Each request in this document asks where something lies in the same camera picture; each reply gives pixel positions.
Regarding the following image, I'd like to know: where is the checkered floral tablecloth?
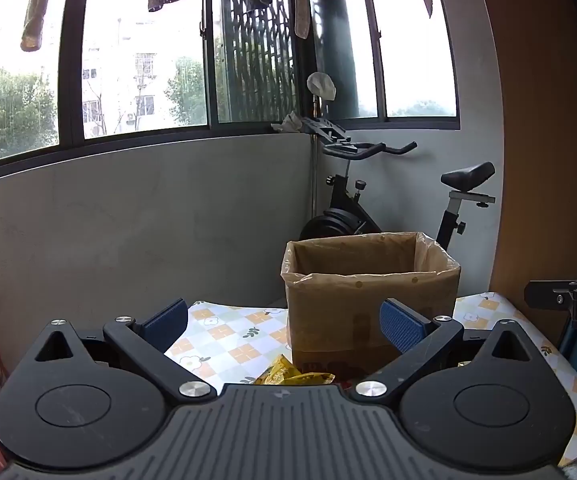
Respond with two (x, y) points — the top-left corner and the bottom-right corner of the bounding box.
(163, 292), (577, 466)

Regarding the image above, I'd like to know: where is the white cap on pole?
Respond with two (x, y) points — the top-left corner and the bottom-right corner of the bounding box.
(307, 72), (338, 101)

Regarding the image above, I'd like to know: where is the wooden panel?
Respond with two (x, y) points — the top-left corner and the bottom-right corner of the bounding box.
(469, 0), (577, 356)

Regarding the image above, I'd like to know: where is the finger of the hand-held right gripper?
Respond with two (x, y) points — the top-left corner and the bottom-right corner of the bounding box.
(525, 274), (577, 330)

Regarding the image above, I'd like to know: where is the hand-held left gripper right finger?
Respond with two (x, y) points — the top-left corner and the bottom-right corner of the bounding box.
(349, 297), (544, 403)

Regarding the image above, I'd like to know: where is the crumpled paper on sill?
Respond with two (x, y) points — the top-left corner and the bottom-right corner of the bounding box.
(270, 112), (303, 134)

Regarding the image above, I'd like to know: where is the perforated metal screen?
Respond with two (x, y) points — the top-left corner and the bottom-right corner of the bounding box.
(217, 0), (300, 123)

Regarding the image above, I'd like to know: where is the black exercise bike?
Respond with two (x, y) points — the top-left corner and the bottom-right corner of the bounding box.
(299, 116), (497, 256)

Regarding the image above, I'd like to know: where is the cardboard box with plastic liner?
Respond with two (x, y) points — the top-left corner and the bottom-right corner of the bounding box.
(281, 231), (462, 381)

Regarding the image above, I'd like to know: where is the metal pole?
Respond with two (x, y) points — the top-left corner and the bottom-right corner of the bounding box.
(311, 95), (319, 221)

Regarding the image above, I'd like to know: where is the yellow snack packet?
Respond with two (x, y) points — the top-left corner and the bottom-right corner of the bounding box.
(254, 354), (337, 386)

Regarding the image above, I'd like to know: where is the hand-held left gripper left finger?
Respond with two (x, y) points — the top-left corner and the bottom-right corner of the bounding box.
(32, 298), (218, 406)

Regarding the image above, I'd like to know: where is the dark framed window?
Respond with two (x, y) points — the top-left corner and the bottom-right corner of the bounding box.
(0, 0), (462, 178)

